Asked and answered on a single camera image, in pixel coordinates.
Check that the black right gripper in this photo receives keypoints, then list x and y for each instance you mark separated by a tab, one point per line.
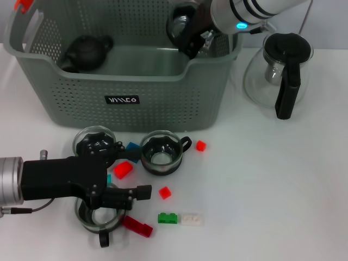
202	21

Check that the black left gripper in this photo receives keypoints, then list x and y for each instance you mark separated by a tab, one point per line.
59	179

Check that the glass teacup with black sleeve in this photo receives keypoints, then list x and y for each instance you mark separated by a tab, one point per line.
81	132
160	160
178	27
100	218

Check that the grey-green perforated storage bin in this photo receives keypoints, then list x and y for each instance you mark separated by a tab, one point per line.
163	103

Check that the red sloped building brick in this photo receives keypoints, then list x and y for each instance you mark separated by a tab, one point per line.
122	170

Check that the teal flat building brick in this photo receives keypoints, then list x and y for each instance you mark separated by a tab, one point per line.
109	179

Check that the blue flat building brick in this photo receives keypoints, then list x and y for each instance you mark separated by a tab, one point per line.
132	146

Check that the small red cube brick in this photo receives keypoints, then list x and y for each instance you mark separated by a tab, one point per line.
200	146
165	193

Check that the dark red long brick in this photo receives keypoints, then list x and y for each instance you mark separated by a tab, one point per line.
137	226

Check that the green two-stud brick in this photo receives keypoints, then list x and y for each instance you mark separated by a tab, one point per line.
168	218

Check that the white two-stud plate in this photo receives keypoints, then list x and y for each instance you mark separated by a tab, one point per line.
191	219

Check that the black clay teapot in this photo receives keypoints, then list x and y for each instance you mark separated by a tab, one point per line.
87	53

